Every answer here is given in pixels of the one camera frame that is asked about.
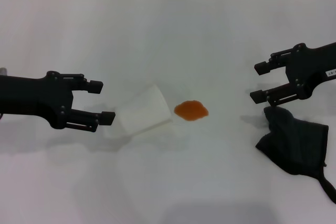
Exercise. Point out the brown water stain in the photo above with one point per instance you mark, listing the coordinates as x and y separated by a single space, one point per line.
191 111

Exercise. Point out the dark blue rag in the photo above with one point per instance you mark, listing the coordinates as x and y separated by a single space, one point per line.
294 142

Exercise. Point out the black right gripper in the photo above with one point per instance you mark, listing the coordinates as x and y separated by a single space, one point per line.
315 64

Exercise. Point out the white paper cup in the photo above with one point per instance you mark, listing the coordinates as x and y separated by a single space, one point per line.
145 110

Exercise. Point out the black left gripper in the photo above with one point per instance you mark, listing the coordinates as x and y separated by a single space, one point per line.
34 95

